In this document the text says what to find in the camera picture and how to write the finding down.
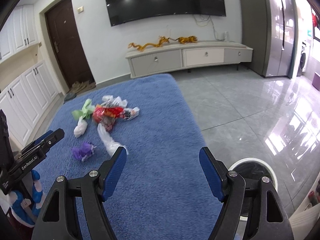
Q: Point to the white wall switch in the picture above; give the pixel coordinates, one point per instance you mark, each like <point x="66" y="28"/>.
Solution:
<point x="80" y="9"/>

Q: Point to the golden dragon figurine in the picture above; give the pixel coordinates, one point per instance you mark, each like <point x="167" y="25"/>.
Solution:
<point x="147" y="45"/>

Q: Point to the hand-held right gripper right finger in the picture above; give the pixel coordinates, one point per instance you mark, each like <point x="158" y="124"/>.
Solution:
<point x="211" y="170"/>

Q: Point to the black wall television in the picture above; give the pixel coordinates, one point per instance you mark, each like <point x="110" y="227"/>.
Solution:
<point x="162" y="0"/>

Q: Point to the silver plastic wrapper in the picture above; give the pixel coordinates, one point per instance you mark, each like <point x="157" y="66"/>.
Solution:
<point x="115" y="101"/>

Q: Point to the purple stool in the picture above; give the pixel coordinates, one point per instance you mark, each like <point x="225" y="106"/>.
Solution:
<point x="317" y="81"/>

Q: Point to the dark red snack wrapper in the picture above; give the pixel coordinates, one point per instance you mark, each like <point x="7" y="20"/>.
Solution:
<point x="108" y="124"/>

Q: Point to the blue white patterned clothing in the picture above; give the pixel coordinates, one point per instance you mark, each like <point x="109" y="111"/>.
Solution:
<point x="20" y="205"/>

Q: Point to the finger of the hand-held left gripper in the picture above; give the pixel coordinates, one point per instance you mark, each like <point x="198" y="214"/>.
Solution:
<point x="53" y="136"/>
<point x="42" y="137"/>

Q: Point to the white washing machine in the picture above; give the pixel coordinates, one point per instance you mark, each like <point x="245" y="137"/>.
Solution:
<point x="303" y="60"/>

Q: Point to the red hanging decoration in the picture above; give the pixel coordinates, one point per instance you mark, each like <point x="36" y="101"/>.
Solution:
<point x="315" y="20"/>

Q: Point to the grey tall refrigerator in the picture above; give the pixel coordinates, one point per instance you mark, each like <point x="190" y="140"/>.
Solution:
<point x="277" y="30"/>

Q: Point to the purple wrapper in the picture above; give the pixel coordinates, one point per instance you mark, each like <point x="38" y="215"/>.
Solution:
<point x="82" y="151"/>

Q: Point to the long white plastic bag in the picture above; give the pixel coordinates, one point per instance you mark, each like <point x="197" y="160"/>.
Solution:
<point x="107" y="140"/>

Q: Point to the grey slipper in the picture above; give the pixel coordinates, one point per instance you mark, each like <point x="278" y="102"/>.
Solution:
<point x="70" y="96"/>

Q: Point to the white television cabinet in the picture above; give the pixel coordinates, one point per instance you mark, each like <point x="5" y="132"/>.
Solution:
<point x="200" y="55"/>

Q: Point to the beige slippers pair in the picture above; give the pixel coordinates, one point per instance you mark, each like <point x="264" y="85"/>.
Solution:
<point x="81" y="86"/>

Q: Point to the white wall cupboards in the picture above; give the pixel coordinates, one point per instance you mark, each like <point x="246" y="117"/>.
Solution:
<point x="20" y="32"/>

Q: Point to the white round trash bin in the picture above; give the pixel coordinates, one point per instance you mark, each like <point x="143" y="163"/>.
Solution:
<point x="250" y="168"/>

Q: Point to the golden tiger figurine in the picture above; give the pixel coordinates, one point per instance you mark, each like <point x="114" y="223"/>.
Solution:
<point x="186" y="40"/>

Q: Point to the brown door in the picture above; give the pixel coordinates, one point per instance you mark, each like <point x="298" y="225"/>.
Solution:
<point x="67" y="42"/>

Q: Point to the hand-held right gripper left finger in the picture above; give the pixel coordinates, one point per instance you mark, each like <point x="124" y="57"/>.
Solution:
<point x="115" y="170"/>

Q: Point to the clear printed plastic bag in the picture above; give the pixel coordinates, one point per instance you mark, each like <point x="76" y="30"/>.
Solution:
<point x="130" y="113"/>

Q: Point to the white floor cupboards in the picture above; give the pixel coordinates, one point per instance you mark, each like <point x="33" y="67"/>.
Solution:
<point x="27" y="97"/>

